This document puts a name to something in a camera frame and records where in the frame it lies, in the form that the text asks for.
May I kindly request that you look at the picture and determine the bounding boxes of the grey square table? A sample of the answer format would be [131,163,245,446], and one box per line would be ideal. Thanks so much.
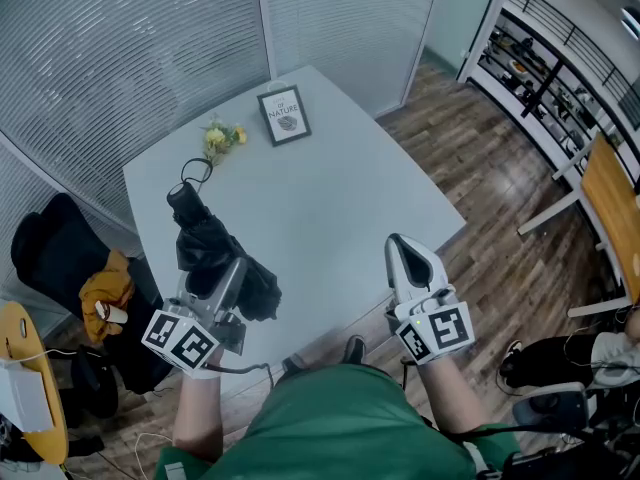
[122,64,467,394]

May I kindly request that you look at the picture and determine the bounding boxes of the black office chair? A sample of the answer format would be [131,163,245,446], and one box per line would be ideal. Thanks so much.
[10,192,174,394]

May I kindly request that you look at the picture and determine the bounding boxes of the orange jacket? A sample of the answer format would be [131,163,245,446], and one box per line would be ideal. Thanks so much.
[78,249,136,344]

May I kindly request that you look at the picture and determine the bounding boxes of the yellow artificial flower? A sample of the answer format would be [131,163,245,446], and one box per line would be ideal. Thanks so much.
[197,113,248,194]

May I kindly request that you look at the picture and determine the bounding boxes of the person's right black shoe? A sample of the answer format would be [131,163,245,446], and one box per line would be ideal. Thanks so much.
[343,335,367,367]

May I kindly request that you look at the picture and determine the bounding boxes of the grey chair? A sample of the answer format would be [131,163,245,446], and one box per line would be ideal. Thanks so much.
[512,381,601,434]

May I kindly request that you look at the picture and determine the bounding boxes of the black framed picture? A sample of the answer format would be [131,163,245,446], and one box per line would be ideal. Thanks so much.
[256,81,313,148]

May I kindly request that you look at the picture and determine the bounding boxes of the white bottle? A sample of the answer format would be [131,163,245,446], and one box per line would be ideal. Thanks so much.
[94,301,129,325]

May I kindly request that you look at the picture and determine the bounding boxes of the person's green shirt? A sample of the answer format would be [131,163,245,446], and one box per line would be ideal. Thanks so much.
[152,363,521,480]

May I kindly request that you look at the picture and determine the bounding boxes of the black bag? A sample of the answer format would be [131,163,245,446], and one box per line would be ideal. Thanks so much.
[69,347,120,419]

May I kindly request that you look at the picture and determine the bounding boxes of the person's left forearm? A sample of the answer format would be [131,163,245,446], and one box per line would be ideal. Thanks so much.
[172,367,226,464]

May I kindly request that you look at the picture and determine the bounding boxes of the black and white shelf rack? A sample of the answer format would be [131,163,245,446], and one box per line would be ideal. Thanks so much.
[472,0,640,169]

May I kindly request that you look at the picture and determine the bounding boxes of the black folding umbrella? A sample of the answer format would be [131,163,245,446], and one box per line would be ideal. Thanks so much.
[166,157,282,323]

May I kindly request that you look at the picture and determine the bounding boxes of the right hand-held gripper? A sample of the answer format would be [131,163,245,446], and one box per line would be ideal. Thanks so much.
[384,233,476,367]

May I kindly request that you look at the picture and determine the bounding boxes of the person's right forearm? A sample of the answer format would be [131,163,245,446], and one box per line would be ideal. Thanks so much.
[417,355,496,437]

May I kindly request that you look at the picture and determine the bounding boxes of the round yellow table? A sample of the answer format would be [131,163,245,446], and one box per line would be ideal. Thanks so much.
[0,301,70,465]

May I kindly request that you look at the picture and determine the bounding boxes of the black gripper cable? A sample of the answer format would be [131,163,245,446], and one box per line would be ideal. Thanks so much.
[204,361,275,389]

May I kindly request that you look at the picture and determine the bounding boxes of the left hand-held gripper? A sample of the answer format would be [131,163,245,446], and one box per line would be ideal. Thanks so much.
[141,256,250,372]

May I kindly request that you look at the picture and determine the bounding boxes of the wooden desk with white frame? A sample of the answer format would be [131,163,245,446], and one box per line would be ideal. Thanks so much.
[517,132,640,319]

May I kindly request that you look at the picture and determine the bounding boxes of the white box appliance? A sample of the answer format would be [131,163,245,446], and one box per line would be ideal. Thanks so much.
[0,357,55,433]

